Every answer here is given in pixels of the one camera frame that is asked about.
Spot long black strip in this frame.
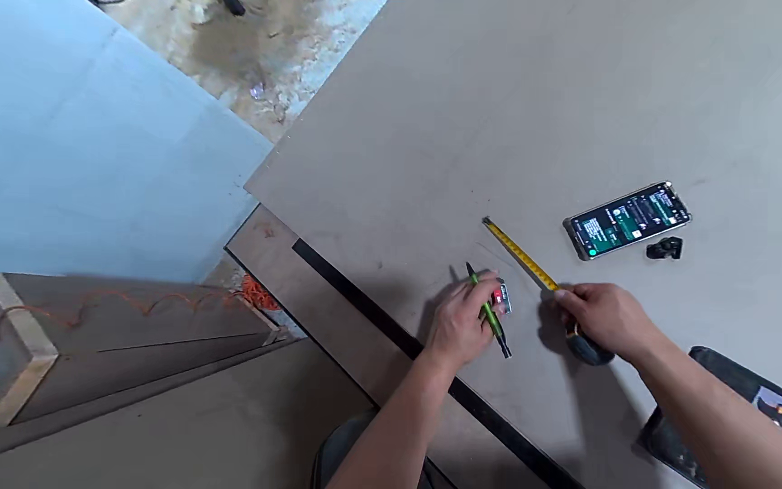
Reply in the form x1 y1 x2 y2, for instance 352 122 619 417
292 238 587 489

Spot brown cabinet with wooden frame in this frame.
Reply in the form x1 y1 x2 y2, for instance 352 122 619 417
0 269 380 489

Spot black case with colourful picture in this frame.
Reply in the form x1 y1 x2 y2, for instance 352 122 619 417
635 345 782 489

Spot person's left forearm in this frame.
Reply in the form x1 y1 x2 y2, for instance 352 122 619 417
326 348 460 489

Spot small black clip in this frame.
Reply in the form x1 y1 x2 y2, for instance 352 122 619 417
646 236 684 261

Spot green and black pen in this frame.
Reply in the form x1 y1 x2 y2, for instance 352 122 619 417
466 262 513 360

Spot yellow black tape measure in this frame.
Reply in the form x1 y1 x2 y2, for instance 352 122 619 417
482 216 616 367

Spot smartphone with dark screen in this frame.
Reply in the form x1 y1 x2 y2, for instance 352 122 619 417
563 181 692 262

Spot person's body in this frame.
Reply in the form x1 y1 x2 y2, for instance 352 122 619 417
312 407 458 489

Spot person's right forearm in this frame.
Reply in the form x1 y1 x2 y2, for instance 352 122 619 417
633 333 782 489

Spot large grey-brown board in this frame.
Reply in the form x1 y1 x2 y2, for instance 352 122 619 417
243 0 782 489

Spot narrow brown board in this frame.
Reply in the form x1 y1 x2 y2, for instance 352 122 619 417
224 204 555 489

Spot orange coiled hose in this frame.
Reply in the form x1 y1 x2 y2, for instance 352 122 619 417
0 273 281 346

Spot person's right hand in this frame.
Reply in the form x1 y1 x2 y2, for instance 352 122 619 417
555 283 661 368

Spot person's left hand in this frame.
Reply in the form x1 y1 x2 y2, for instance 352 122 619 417
425 270 506 374

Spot light blue board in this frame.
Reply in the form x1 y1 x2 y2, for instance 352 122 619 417
0 0 274 284

